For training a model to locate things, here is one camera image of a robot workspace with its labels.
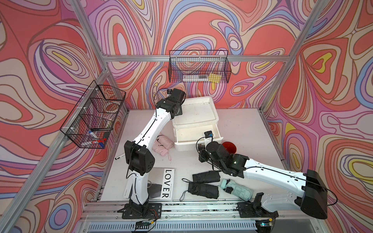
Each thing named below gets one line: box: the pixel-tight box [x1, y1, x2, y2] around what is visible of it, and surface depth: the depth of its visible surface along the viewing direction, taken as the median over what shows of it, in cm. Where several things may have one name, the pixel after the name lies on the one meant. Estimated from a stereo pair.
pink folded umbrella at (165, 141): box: [155, 133, 175, 150], surface depth 99 cm
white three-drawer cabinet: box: [172, 96, 224, 152], surface depth 84 cm
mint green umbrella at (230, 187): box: [220, 179, 255, 202], surface depth 78 cm
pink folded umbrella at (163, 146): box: [151, 139, 175, 161], surface depth 96 cm
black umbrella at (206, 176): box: [192, 170, 221, 184], surface depth 84 cm
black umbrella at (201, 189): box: [179, 178, 220, 202], surface depth 78 cm
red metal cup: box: [221, 141, 238, 155], surface depth 88 cm
